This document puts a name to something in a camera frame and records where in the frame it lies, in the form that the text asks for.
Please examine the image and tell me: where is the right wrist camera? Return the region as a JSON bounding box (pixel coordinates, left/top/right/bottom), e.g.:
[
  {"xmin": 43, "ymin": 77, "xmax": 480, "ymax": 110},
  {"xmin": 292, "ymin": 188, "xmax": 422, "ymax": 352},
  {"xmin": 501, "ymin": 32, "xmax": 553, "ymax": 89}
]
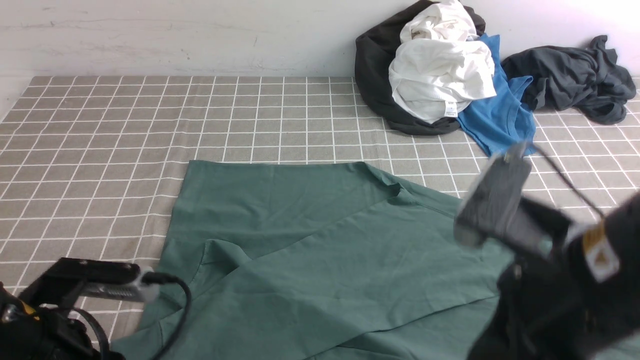
[{"xmin": 454, "ymin": 142, "xmax": 572, "ymax": 264}]

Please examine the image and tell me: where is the blue t-shirt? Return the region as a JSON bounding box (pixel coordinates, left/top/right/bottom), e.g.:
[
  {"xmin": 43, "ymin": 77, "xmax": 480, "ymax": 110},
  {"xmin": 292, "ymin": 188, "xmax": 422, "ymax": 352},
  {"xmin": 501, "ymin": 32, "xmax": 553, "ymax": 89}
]
[{"xmin": 457, "ymin": 34, "xmax": 537, "ymax": 157}]

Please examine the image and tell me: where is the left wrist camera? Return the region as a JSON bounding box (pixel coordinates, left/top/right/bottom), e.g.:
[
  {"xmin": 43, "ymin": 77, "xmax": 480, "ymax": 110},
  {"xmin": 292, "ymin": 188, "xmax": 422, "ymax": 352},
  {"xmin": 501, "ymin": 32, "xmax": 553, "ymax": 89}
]
[{"xmin": 18, "ymin": 257, "xmax": 160, "ymax": 308}]

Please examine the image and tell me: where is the white crumpled garment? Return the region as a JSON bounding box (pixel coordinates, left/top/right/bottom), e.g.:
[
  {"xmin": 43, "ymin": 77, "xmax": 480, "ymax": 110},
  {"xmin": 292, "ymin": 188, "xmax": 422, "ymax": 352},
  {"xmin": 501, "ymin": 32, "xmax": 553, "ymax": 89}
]
[{"xmin": 388, "ymin": 0, "xmax": 497, "ymax": 124}]

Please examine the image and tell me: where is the black garment in pile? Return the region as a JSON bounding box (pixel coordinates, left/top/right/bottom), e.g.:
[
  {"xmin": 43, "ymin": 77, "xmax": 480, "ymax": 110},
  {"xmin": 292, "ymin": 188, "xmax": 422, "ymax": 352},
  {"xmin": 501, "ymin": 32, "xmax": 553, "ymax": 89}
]
[{"xmin": 354, "ymin": 0, "xmax": 486, "ymax": 136}]

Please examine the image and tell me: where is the grey checkered tablecloth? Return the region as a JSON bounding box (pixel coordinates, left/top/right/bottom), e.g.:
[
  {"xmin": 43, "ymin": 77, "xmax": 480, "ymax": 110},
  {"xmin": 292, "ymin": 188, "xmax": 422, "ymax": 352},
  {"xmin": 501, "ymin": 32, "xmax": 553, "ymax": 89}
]
[{"xmin": 0, "ymin": 76, "xmax": 640, "ymax": 360}]

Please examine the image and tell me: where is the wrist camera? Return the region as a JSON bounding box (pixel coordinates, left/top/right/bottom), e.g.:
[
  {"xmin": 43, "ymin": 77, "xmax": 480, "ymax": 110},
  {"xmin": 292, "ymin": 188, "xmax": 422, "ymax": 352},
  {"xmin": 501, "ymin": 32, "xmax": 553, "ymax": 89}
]
[
  {"xmin": 454, "ymin": 142, "xmax": 572, "ymax": 264},
  {"xmin": 18, "ymin": 257, "xmax": 160, "ymax": 308}
]

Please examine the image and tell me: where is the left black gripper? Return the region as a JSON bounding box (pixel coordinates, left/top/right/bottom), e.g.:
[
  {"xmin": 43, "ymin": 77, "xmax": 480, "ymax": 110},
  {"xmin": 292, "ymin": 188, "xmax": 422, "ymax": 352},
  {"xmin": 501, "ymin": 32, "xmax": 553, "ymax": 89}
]
[{"xmin": 0, "ymin": 288, "xmax": 125, "ymax": 360}]

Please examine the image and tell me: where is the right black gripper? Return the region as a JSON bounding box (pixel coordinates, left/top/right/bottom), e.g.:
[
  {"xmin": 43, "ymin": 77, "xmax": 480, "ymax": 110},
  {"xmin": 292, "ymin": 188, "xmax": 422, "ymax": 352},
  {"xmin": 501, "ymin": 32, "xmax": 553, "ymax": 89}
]
[{"xmin": 467, "ymin": 250, "xmax": 601, "ymax": 360}]

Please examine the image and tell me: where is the dark grey crumpled garment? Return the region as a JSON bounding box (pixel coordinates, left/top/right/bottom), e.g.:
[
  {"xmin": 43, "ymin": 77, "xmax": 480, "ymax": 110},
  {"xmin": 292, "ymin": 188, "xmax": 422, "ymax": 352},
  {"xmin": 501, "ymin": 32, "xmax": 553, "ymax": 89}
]
[{"xmin": 501, "ymin": 35, "xmax": 637, "ymax": 125}]

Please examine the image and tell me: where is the green long sleeve shirt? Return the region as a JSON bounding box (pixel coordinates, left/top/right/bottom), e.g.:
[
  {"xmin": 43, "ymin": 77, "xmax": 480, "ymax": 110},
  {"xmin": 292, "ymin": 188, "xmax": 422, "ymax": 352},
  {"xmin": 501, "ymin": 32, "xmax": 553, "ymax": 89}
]
[{"xmin": 158, "ymin": 161, "xmax": 511, "ymax": 360}]

